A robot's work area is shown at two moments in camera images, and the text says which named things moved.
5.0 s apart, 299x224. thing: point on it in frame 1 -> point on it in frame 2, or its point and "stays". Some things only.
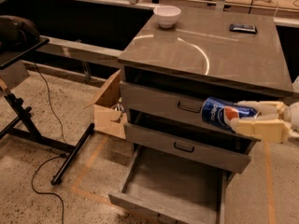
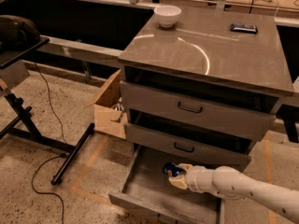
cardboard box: (108, 116) stays
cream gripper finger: (270, 130) -> (179, 181)
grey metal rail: (83, 51) stays
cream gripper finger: (266, 107) -> (185, 166)
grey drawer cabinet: (166, 74) stays
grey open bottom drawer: (169, 189) stays
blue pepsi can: (222, 113) -> (172, 170)
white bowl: (166, 15) stays
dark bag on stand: (16, 33) stays
